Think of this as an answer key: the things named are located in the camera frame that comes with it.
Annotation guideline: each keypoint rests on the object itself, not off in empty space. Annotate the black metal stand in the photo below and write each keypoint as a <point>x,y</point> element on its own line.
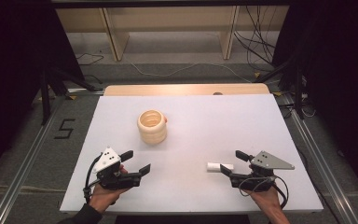
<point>298,93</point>
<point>45,99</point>

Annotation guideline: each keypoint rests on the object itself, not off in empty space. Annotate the dark curtain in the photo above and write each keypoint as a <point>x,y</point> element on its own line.
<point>12,62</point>
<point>338,77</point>

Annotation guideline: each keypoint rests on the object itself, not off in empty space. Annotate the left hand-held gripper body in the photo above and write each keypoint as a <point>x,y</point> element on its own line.
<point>106,160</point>

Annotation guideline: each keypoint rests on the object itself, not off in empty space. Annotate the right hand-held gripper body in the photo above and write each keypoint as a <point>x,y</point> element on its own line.
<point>267,161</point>

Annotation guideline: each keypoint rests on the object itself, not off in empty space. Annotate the person's right hand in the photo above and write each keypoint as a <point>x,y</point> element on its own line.
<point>267,199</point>

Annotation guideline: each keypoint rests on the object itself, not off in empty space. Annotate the yellow tape piece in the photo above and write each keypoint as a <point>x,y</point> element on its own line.
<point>278,93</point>
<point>71,97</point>
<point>257,74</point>

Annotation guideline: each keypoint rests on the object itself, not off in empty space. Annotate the aluminium floor rail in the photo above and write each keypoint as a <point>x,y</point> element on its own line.
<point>21,174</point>
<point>327,174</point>

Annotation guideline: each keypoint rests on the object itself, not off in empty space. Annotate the person's left hand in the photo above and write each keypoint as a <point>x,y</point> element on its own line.
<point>103,197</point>

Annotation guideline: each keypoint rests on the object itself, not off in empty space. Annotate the wooden table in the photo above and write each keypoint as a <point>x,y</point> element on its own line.
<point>180,89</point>

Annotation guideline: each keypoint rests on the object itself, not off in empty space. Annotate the small white tube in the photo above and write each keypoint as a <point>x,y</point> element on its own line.
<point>213,167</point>

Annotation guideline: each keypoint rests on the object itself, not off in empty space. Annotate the light wooden shelf unit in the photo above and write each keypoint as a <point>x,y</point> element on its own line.
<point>115,39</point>

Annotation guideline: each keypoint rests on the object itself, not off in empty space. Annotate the white table board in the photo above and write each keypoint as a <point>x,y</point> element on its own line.
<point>199,130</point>

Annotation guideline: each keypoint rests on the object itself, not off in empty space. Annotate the cream ribbed cup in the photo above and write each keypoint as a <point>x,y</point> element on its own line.
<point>152,132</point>

